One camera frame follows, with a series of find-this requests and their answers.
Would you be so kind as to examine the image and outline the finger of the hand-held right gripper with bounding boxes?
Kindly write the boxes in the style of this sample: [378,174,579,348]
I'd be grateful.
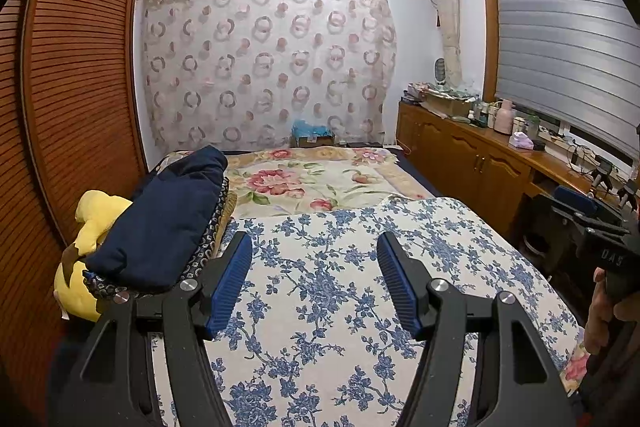
[550,185,632,238]

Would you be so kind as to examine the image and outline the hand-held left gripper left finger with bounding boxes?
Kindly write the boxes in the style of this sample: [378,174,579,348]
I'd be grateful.
[47,231,253,427]

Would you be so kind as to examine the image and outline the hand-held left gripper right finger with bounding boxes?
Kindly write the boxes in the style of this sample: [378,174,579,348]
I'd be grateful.
[376,231,581,427]

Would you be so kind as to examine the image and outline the navy printed t-shirt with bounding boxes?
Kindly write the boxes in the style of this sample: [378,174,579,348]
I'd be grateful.
[85,145,228,293]

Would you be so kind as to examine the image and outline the person's right hand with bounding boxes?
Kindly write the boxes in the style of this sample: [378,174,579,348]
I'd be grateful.
[585,267,627,356]

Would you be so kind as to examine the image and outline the dark circle-patterned folded blanket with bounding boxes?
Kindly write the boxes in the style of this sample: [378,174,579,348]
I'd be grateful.
[82,177,231,303]

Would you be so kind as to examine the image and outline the mustard folded blanket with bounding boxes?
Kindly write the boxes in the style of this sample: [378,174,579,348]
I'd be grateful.
[220,193,241,234]

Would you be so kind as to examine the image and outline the blue floral white bed sheet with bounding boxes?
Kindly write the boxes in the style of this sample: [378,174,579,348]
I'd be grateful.
[150,196,583,427]

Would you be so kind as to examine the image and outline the pink bottle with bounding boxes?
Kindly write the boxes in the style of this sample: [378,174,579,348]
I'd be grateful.
[494,99,515,135]

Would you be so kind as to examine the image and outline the wooden sideboard cabinet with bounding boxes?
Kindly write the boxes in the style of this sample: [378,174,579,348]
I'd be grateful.
[397,99,640,248]

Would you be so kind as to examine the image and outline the yellow plush toy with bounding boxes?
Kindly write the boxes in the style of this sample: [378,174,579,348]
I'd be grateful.
[54,190,133,323]

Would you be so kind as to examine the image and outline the grey window blind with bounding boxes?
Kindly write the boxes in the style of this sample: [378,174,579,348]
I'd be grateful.
[487,0,640,168]

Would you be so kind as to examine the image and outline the pile of clutter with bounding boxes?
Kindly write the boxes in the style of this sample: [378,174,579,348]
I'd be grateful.
[400,81,483,118]

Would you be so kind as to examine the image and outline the cardboard box with blue cloth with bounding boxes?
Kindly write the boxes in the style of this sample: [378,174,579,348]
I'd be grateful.
[291,121,336,148]

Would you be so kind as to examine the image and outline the circle-patterned sheer curtain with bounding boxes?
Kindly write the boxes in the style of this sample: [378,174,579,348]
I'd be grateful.
[140,0,398,152]

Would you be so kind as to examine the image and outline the beige tied curtain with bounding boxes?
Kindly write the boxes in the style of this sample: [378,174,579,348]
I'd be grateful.
[427,0,463,90]

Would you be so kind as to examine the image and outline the wooden louvered wardrobe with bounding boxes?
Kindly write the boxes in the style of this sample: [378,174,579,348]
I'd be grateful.
[0,0,148,408]

